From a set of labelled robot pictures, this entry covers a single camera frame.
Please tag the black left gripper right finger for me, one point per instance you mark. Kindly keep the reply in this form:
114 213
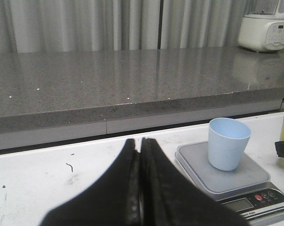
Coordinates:
169 199

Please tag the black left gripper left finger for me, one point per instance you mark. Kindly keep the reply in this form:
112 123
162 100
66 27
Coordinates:
112 200

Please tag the light blue plastic cup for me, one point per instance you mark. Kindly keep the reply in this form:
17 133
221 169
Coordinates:
227 140

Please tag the silver digital kitchen scale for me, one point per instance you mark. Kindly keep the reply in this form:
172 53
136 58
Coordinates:
246 190

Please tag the grey stone counter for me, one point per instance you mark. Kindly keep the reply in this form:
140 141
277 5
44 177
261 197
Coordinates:
57 96

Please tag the white blender appliance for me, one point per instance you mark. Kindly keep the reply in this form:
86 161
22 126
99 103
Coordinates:
262 26

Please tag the grey curtain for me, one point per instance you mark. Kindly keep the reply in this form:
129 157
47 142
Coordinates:
93 25

